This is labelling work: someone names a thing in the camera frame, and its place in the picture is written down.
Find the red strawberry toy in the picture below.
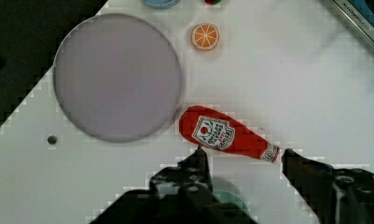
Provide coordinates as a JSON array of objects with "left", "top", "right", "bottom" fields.
[{"left": 204, "top": 0, "right": 221, "bottom": 6}]

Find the green mug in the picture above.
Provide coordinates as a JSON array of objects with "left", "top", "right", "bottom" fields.
[{"left": 213, "top": 179, "right": 250, "bottom": 215}]

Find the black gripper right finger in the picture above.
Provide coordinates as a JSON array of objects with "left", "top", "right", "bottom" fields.
[{"left": 282, "top": 148, "right": 374, "bottom": 224}]

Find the lilac round plate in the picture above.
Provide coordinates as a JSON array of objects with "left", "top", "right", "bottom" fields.
[{"left": 53, "top": 14, "right": 183, "bottom": 143}]

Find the blue cup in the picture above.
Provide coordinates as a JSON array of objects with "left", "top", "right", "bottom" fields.
[{"left": 141, "top": 0, "right": 180, "bottom": 8}]

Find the orange slice toy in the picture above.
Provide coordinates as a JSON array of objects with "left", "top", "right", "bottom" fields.
[{"left": 190, "top": 23, "right": 220, "bottom": 51}]

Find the silver toaster oven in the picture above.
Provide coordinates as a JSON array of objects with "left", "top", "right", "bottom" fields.
[{"left": 323, "top": 0, "right": 374, "bottom": 49}]

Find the red plush ketchup bottle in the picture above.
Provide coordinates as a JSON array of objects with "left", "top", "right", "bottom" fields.
[{"left": 179, "top": 105, "right": 280, "bottom": 162}]

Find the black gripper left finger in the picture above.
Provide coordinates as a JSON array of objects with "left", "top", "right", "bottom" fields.
[{"left": 149, "top": 146, "right": 213, "bottom": 224}]

